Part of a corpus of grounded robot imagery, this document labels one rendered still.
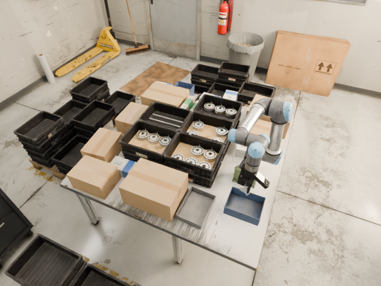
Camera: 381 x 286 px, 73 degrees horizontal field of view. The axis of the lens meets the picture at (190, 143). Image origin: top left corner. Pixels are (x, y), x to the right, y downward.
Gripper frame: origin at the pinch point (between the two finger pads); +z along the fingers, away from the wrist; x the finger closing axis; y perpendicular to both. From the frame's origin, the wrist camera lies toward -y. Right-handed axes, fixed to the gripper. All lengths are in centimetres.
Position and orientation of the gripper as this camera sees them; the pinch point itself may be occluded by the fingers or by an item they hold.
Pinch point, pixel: (248, 193)
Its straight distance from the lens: 156.8
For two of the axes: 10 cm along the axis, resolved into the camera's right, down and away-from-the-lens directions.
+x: -4.3, 5.6, -7.1
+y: -9.0, -3.0, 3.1
